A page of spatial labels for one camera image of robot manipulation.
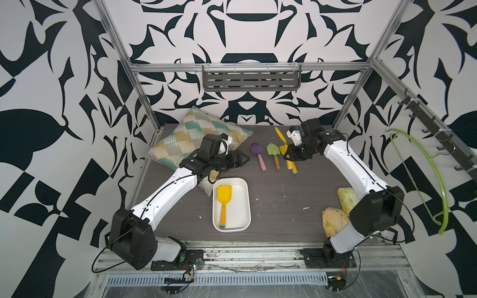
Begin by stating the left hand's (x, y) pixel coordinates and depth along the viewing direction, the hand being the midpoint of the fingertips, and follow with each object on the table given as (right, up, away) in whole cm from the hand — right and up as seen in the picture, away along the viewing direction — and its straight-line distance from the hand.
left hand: (243, 158), depth 78 cm
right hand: (+21, +2, +7) cm, 23 cm away
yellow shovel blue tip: (-9, -18, +14) cm, 24 cm away
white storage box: (-5, -25, +9) cm, 27 cm away
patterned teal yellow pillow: (-29, +8, +16) cm, 34 cm away
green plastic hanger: (+63, +11, +1) cm, 64 cm away
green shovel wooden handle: (+18, +3, +31) cm, 35 cm away
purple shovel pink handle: (+9, +3, +30) cm, 32 cm away
